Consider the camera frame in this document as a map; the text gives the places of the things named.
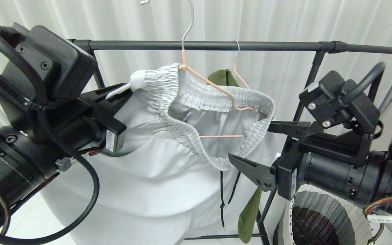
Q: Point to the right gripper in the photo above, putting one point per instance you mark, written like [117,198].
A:
[335,177]

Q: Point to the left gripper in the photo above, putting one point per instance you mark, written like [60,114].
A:
[80,136]

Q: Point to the green printed shirt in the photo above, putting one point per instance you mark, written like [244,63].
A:
[248,217]

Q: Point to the pale grey shorts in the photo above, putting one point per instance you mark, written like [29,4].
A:
[155,177]

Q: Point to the pink clothes hanger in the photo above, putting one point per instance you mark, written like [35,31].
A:
[237,58]
[191,30]

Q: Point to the white laundry basket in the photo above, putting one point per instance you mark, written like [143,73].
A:
[328,204]

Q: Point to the black clothes rack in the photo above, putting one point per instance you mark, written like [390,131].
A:
[250,45]

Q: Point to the white curtain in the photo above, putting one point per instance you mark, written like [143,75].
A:
[267,20]

